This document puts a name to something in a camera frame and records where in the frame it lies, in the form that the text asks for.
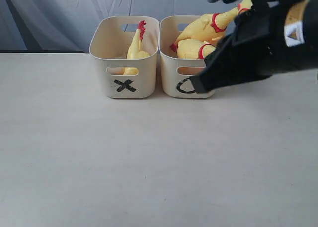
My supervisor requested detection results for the cream bin marked O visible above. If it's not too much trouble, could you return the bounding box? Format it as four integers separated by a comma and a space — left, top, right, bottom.
159, 15, 215, 99

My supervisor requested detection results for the broken yellow rubber chicken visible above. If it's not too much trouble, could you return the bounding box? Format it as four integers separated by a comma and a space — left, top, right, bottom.
126, 20, 150, 60

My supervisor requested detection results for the blue backdrop curtain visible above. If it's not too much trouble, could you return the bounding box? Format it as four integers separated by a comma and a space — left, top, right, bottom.
0, 0, 232, 52

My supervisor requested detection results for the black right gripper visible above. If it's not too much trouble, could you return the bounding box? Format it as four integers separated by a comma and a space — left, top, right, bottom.
189, 0, 318, 94

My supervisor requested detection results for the cream bin marked X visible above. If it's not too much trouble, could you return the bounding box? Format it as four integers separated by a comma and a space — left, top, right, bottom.
89, 16, 159, 99

